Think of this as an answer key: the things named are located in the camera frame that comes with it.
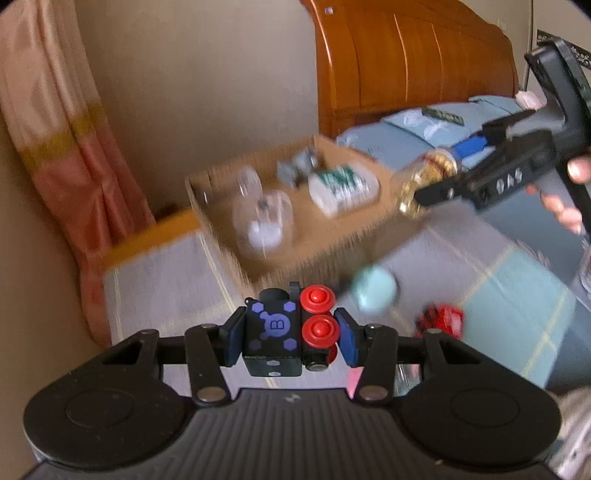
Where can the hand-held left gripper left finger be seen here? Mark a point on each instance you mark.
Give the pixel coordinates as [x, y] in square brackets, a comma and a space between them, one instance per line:
[233, 337]

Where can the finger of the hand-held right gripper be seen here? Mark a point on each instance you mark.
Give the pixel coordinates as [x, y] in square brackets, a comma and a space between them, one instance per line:
[438, 191]
[471, 145]

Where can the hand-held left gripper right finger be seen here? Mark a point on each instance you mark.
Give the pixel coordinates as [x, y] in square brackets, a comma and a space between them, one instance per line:
[348, 339]

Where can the black cube toy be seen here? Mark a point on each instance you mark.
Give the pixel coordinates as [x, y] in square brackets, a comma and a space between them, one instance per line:
[272, 341]

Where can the white green packet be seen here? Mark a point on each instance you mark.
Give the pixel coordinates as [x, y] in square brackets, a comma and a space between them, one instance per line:
[341, 189]

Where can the cardboard box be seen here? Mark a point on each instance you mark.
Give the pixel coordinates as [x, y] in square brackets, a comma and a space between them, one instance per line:
[323, 235]

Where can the clear plastic container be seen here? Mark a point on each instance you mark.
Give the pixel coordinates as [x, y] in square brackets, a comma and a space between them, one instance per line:
[263, 221]

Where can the grey toy dog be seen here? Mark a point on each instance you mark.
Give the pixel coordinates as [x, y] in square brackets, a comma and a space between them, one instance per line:
[298, 168]

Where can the person's right hand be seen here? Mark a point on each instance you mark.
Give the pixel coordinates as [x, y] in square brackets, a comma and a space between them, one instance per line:
[579, 170]

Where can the green patterned flat case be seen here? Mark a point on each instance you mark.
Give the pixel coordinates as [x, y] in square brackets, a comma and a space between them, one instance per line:
[443, 115]

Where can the small clear plastic cup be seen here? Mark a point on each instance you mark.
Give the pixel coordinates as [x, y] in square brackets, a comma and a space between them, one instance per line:
[376, 288]

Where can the blue floral pillow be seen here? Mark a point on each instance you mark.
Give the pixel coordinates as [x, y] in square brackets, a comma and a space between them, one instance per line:
[411, 124]

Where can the blue pillows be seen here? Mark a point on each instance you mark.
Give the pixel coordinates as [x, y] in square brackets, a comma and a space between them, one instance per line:
[364, 138]

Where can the red toy train car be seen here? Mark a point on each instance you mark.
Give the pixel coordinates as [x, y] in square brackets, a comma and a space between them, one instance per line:
[441, 319]

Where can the checkered blue grey blanket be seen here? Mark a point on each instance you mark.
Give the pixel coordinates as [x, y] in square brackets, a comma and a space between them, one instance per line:
[485, 277]

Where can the wooden bed headboard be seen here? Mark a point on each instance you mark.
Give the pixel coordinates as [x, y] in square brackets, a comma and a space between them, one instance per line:
[392, 69]

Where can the pink beige curtain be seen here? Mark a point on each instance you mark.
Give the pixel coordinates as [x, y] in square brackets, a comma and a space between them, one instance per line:
[55, 138]

